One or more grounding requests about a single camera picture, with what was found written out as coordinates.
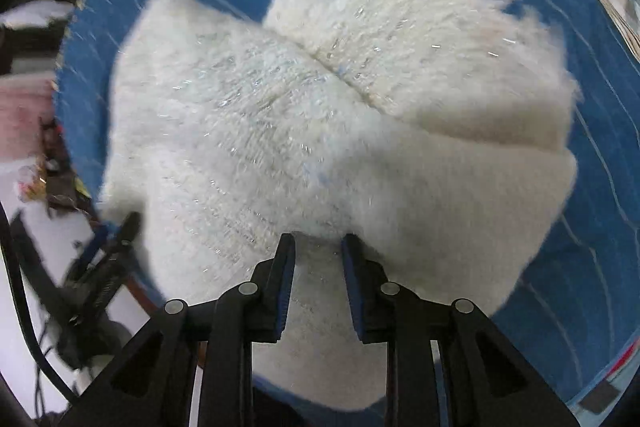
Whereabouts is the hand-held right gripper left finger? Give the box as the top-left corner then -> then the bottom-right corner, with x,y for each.
60,232 -> 298,427

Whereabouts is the white tweed jacket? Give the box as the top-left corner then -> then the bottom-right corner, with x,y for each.
97,0 -> 583,413

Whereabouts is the red patterned blanket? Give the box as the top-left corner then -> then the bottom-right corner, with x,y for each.
607,347 -> 633,375

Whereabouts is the pile of assorted clothes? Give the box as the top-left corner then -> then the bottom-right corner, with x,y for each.
0,0 -> 121,218

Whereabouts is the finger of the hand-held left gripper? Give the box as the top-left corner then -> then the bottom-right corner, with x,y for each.
82,211 -> 143,268

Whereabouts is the black cable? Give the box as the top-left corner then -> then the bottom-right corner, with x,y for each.
0,202 -> 78,408

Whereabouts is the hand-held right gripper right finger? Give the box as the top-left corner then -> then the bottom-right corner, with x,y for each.
340,233 -> 581,427

